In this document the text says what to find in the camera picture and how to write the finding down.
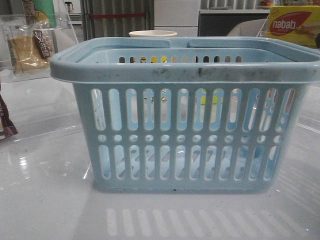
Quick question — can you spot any green yellow cartoon can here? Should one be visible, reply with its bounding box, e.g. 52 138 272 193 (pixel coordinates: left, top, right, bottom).
22 0 57 28

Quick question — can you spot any packaged bread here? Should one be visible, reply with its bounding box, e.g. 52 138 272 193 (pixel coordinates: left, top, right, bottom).
4 22 55 75

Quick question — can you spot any brown snack packet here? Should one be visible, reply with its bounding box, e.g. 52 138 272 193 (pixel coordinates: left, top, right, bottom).
0 97 18 141

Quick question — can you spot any light blue plastic basket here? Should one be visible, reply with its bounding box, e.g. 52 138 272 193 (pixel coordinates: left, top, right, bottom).
50 37 320 192

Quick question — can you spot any white paper cup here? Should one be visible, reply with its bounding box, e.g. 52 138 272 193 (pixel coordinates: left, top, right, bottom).
128 30 177 38

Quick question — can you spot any clear acrylic shelf left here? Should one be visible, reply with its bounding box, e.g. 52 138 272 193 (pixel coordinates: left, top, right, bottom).
0 13 78 83

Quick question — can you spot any yellow nabati wafer box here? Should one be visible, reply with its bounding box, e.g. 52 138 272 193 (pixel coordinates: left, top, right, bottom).
263 5 320 50

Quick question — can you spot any white cabinet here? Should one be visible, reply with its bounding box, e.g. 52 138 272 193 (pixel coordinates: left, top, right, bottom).
153 0 201 37

